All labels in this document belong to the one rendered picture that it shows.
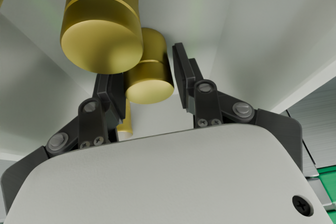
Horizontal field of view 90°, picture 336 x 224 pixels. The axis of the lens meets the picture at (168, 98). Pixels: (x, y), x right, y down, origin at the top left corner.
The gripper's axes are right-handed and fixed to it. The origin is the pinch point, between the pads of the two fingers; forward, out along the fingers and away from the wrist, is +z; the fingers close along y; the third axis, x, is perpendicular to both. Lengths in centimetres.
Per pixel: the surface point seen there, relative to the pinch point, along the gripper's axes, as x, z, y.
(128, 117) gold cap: -7.4, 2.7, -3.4
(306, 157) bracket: -8.2, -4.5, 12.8
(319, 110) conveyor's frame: -7.1, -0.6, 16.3
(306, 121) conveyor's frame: -7.3, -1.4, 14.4
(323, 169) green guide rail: -17.4, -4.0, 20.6
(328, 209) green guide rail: -18.9, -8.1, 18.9
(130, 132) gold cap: -7.8, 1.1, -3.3
